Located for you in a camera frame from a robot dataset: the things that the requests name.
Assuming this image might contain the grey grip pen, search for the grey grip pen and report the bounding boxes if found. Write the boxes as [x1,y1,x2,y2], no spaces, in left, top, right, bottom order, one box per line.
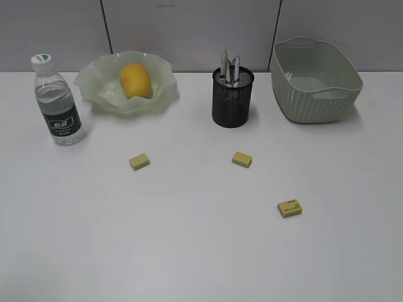
[219,48,228,86]

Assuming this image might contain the yellow printed eraser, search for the yellow printed eraser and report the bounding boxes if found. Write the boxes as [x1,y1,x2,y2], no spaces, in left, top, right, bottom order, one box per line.
[277,199,302,218]

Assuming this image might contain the yellow mango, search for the yellow mango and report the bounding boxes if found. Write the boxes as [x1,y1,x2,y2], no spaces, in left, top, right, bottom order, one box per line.
[120,63,151,99]

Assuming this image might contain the blue clip pen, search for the blue clip pen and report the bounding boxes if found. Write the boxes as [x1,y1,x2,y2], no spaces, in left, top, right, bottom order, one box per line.
[225,60,233,87]

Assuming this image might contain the white waste paper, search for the white waste paper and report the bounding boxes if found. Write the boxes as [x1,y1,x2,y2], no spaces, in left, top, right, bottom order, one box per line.
[285,72,293,81]

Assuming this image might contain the black mesh pen holder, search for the black mesh pen holder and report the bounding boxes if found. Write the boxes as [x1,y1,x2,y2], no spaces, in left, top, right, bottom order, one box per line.
[212,66,254,128]

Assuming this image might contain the pale green plastic basket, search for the pale green plastic basket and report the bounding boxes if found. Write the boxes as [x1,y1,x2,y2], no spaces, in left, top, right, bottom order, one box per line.
[271,36,363,124]

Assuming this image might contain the clear water bottle green label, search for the clear water bottle green label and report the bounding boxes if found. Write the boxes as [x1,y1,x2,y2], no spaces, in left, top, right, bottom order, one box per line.
[31,53,85,146]

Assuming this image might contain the beige grip pen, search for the beige grip pen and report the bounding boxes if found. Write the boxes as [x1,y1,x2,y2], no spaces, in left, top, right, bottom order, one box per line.
[232,52,241,87]

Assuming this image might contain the pale green wavy glass plate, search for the pale green wavy glass plate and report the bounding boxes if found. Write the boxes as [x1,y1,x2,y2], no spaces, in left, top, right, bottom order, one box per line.
[74,50,179,116]

